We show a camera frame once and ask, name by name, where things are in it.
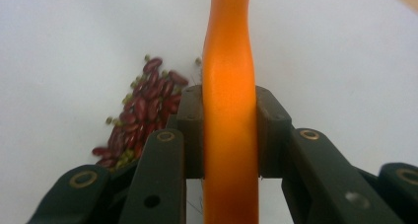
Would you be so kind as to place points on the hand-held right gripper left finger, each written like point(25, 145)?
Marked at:
point(192, 132)

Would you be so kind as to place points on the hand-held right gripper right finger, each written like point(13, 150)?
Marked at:
point(271, 132)

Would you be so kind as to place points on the orange brush with grey bristles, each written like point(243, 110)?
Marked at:
point(230, 118)

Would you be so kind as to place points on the red kidney beans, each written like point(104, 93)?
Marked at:
point(144, 112)

